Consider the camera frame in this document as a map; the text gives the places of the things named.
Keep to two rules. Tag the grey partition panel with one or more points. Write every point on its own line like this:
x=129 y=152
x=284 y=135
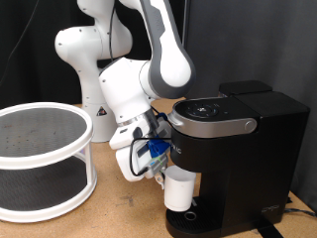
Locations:
x=231 y=39

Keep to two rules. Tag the white two-tier turntable shelf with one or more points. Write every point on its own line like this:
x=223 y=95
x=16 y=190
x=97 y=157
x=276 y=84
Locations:
x=49 y=155

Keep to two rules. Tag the grey tape strip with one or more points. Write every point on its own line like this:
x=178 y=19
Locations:
x=195 y=202

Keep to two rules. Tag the black Keurig coffee machine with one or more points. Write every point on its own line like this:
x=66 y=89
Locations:
x=257 y=172

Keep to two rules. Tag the black drip tray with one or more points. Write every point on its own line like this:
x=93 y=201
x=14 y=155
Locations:
x=204 y=224

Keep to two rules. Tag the black backdrop curtain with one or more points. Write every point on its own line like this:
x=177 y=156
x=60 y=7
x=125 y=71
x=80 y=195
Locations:
x=33 y=66

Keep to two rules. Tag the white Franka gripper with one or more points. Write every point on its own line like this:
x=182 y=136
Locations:
x=127 y=158

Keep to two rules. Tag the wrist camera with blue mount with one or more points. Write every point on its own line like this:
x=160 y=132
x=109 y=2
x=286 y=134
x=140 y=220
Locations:
x=157 y=147

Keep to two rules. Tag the white mug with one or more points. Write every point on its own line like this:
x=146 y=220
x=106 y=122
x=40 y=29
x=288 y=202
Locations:
x=178 y=191

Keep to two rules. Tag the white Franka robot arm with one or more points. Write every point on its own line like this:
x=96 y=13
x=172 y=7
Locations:
x=132 y=82

